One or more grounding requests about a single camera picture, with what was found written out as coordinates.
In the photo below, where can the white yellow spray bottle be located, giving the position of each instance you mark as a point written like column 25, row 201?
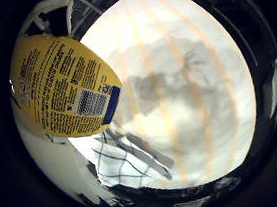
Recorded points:
column 59, row 85

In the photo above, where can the white black checked cloth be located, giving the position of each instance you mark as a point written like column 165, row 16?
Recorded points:
column 118, row 162

